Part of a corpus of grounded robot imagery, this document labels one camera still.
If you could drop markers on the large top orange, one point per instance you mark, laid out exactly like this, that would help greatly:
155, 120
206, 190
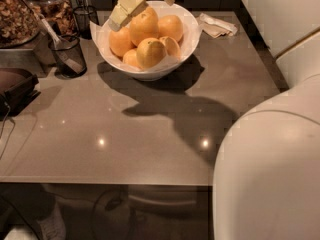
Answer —
144, 25

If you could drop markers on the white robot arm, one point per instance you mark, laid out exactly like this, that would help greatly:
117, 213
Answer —
267, 173

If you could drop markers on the right back orange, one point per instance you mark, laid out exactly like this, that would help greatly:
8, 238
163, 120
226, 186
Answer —
172, 26

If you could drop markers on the right front orange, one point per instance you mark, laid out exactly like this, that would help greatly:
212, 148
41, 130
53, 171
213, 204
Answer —
172, 47

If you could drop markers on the front yellowish orange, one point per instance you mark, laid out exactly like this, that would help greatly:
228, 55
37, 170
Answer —
150, 52

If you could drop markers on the small bottom left orange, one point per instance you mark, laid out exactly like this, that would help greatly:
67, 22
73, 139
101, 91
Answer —
130, 58

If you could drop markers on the white ceramic bowl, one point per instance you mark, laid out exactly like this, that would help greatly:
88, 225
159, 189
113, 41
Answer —
150, 73

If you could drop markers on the folded paper napkins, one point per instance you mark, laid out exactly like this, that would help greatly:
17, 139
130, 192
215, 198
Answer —
216, 27

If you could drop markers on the black mesh cup back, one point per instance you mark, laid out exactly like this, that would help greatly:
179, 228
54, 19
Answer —
84, 15

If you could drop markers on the black mesh cup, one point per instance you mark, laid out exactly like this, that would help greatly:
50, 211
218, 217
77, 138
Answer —
68, 56
84, 15

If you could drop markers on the black mesh cup front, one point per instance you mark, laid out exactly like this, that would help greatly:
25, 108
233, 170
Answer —
68, 56

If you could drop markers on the metal scoop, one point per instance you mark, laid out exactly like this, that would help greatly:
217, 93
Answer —
56, 37

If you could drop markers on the large glass snack jar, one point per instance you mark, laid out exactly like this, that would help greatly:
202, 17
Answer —
18, 24

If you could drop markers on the dark brown tray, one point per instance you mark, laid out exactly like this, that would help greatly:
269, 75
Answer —
17, 90

